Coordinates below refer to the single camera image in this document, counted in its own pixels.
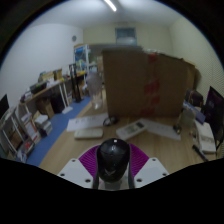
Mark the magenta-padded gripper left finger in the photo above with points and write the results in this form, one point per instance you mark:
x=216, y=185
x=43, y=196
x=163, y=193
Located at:
x=75, y=171

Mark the black computer mouse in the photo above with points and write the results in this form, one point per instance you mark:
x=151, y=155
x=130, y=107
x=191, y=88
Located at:
x=113, y=160

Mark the long blue box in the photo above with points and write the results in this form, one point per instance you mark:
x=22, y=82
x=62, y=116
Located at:
x=196, y=113

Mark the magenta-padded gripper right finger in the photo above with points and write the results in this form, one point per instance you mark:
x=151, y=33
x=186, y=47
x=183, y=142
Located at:
x=151, y=170

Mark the small flat white case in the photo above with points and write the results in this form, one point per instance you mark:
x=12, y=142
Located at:
x=88, y=133

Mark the white remote control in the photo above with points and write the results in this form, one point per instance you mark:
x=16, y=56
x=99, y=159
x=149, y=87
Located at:
x=130, y=130

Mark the dark bag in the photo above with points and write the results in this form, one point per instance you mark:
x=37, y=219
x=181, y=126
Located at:
x=194, y=97

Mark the wall window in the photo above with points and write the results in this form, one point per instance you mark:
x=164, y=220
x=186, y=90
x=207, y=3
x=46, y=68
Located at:
x=125, y=36

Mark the white paper sheet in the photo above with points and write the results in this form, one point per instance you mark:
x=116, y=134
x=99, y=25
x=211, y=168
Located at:
x=161, y=129
x=85, y=122

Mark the ceiling light strip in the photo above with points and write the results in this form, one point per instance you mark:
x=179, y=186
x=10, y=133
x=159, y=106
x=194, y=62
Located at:
x=110, y=5

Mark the large brown cardboard box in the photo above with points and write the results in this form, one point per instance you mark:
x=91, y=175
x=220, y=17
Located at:
x=133, y=83

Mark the cluttered shelf unit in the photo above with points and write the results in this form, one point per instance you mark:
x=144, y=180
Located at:
x=30, y=116

